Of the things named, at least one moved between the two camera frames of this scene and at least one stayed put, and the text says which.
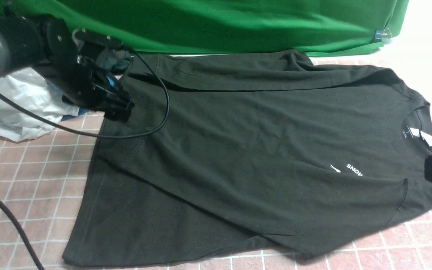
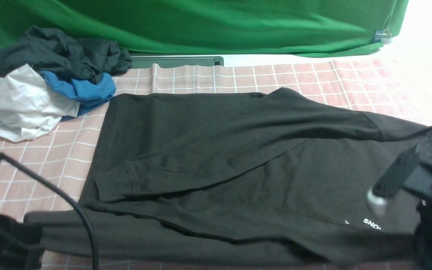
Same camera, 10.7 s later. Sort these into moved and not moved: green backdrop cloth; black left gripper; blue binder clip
Moved: black left gripper
Not moved: blue binder clip; green backdrop cloth
